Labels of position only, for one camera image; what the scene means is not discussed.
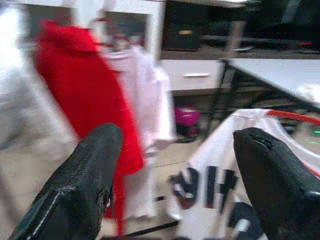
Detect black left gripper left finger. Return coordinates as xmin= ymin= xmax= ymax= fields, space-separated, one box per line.
xmin=8 ymin=122 xmax=123 ymax=240

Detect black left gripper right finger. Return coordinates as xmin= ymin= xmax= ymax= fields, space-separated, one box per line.
xmin=233 ymin=126 xmax=320 ymax=240

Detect red plastic hanger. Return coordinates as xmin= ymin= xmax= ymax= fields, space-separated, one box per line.
xmin=266 ymin=109 xmax=320 ymax=177

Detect white shirt with black print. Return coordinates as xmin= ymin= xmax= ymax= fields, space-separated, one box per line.
xmin=152 ymin=108 xmax=320 ymax=240

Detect plain red shirt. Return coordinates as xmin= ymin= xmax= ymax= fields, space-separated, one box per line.
xmin=34 ymin=19 xmax=146 ymax=237

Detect white shorts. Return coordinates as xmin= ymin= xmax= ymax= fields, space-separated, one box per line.
xmin=0 ymin=4 xmax=81 ymax=163

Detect plain white shirt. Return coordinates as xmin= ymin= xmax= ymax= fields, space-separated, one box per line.
xmin=103 ymin=42 xmax=177 ymax=220

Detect pink plastic container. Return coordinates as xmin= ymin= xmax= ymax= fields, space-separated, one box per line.
xmin=174 ymin=105 xmax=202 ymax=129

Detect white low drawer cabinet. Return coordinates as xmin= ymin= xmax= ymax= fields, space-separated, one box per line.
xmin=159 ymin=57 xmax=224 ymax=97

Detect metal clothes rack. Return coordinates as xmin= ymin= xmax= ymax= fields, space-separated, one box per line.
xmin=119 ymin=21 xmax=248 ymax=238

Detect black television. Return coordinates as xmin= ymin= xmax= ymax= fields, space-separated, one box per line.
xmin=164 ymin=0 xmax=320 ymax=51

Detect white glass-door cabinet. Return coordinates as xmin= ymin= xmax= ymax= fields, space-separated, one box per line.
xmin=79 ymin=0 xmax=167 ymax=61

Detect white table with black frame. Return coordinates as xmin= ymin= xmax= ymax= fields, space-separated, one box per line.
xmin=219 ymin=57 xmax=320 ymax=115

